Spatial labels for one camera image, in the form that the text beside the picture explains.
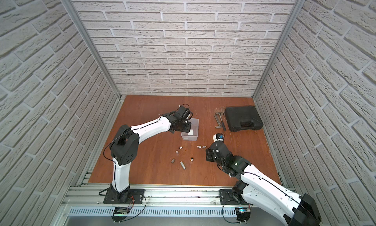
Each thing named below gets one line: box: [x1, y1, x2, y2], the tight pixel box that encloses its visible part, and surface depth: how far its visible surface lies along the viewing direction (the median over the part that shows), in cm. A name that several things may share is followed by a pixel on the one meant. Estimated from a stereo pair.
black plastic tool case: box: [224, 105, 264, 132], surface depth 102 cm
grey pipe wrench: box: [213, 113, 222, 129], surface depth 108 cm
